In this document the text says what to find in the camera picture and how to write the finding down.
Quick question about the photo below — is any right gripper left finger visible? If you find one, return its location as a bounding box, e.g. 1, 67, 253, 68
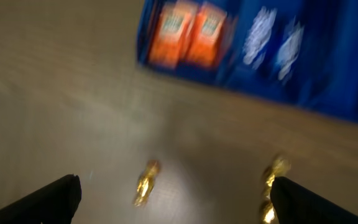
0, 174, 83, 224

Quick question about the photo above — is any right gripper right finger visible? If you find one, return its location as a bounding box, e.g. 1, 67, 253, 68
270, 176, 358, 224

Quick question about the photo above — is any gold wrapped candy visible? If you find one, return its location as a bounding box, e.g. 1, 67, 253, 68
132, 159, 162, 208
260, 154, 292, 200
259, 198, 278, 224

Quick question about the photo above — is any blue tray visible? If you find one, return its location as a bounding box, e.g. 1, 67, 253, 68
136, 0, 358, 127

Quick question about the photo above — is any blue candy pack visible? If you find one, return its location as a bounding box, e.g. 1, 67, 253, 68
275, 21, 306, 84
242, 6, 278, 71

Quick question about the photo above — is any orange candy box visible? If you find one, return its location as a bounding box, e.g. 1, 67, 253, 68
149, 1, 198, 69
185, 2, 229, 68

